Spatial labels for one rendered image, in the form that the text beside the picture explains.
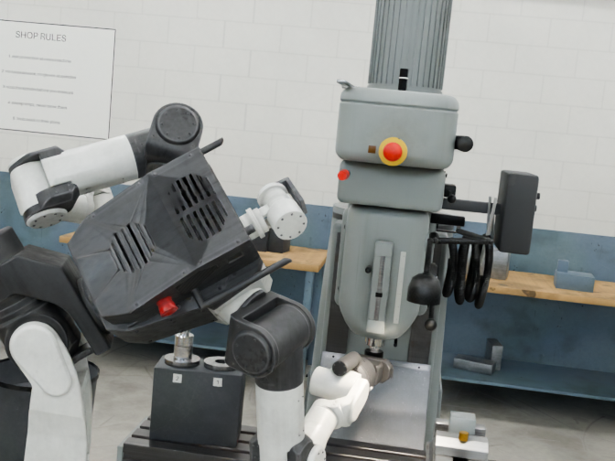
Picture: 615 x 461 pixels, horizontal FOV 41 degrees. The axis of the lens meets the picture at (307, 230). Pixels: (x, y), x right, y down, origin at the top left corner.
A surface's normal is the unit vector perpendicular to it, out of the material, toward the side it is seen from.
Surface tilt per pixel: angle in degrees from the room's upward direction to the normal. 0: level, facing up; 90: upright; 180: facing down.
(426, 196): 90
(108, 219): 75
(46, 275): 90
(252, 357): 102
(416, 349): 90
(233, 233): 65
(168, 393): 90
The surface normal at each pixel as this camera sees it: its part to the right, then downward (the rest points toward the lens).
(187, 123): 0.21, -0.34
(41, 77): -0.13, 0.11
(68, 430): 0.04, 0.54
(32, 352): 0.16, 0.15
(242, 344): -0.51, 0.26
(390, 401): -0.07, -0.36
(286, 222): 0.37, 0.56
